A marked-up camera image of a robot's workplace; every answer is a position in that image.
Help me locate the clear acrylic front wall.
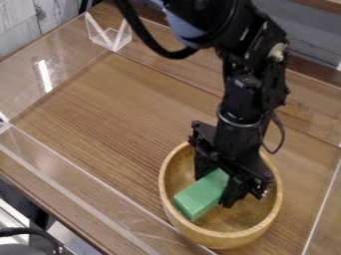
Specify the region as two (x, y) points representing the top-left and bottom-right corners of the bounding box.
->
(0, 124), (216, 255)

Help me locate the brown wooden bowl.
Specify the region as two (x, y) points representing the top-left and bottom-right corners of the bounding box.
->
(158, 140), (284, 250)

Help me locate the green rectangular block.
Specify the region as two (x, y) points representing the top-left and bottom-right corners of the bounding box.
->
(173, 168), (229, 222)

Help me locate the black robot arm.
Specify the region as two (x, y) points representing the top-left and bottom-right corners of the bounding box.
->
(153, 0), (289, 208)

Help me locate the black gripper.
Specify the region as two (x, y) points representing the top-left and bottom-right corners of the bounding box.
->
(188, 111), (275, 208)

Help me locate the black cable bottom left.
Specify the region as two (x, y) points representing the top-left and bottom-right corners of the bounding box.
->
(0, 226), (66, 255)

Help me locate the clear acrylic corner bracket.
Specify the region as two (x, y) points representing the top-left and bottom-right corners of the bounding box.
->
(85, 13), (133, 52)

